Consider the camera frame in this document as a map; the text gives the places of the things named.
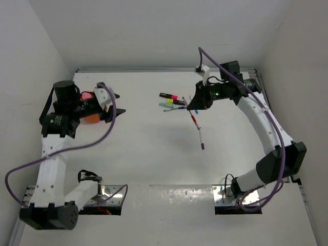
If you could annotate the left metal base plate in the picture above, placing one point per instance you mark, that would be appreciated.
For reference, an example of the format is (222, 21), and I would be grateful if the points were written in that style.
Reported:
(108, 197)

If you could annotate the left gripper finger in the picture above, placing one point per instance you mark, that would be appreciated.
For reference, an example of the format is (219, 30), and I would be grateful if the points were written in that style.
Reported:
(104, 92)
(110, 113)

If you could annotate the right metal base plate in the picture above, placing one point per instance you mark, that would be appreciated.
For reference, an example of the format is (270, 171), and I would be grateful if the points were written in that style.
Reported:
(221, 199)

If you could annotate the aluminium table rail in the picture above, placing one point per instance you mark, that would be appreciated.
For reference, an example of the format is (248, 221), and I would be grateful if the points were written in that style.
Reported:
(256, 75)
(19, 226)

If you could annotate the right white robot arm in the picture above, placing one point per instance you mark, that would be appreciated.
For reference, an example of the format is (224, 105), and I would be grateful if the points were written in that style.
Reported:
(283, 156)

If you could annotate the black yellow highlighter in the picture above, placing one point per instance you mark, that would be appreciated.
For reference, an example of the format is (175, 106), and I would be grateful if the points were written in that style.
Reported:
(176, 102)

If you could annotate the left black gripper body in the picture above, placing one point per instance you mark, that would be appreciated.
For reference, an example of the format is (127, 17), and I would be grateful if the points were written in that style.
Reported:
(89, 109)

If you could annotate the black pink highlighter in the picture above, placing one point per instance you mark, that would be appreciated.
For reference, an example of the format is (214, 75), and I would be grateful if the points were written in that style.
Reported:
(168, 96)

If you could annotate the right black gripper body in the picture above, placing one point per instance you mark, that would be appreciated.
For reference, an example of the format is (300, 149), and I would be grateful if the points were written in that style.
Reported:
(212, 93)

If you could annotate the left aluminium table rail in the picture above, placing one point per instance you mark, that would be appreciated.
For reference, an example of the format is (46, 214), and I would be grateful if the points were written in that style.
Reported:
(19, 226)

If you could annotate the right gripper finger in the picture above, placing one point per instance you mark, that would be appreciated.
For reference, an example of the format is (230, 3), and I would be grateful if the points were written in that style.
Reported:
(198, 90)
(197, 103)

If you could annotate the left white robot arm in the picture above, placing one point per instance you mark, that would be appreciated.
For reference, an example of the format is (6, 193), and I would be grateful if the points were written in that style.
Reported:
(50, 208)

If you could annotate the blue ballpoint pen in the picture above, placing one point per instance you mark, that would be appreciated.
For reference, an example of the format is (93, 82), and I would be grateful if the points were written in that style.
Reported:
(172, 109)

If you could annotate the orange round organizer container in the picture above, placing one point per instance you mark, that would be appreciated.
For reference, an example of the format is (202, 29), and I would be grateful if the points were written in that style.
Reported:
(92, 119)

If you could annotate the pale green highlighter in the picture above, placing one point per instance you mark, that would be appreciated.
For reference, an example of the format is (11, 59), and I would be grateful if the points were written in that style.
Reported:
(167, 105)

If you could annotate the white pen purple cap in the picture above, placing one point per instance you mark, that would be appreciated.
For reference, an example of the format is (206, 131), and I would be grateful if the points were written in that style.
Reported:
(201, 140)

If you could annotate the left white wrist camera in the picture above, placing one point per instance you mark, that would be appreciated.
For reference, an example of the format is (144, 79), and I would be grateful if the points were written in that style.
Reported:
(102, 103)

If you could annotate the pink glue stick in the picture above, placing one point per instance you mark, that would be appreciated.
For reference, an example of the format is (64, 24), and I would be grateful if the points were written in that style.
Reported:
(86, 95)

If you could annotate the right aluminium table rail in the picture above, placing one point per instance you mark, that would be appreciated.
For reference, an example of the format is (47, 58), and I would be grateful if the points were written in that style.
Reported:
(256, 75)

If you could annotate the metal base plate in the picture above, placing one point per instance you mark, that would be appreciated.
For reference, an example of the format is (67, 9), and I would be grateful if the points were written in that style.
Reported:
(108, 197)
(221, 199)

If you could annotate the red gel pen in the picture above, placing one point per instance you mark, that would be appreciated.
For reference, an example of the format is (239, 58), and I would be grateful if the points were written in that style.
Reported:
(192, 116)

